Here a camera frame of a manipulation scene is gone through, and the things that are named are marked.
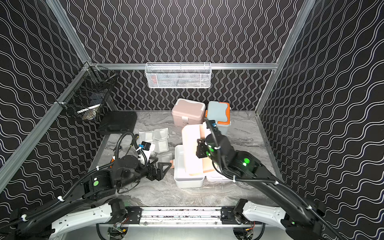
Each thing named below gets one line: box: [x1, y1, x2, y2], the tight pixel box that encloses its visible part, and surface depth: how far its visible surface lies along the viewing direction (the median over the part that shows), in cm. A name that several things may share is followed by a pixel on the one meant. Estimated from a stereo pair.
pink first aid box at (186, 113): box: [172, 98, 206, 129], surface depth 103 cm
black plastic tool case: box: [98, 111, 138, 135], surface depth 108 cm
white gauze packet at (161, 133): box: [153, 127, 169, 140], surface depth 109 cm
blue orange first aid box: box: [205, 101, 231, 136], surface depth 105 cm
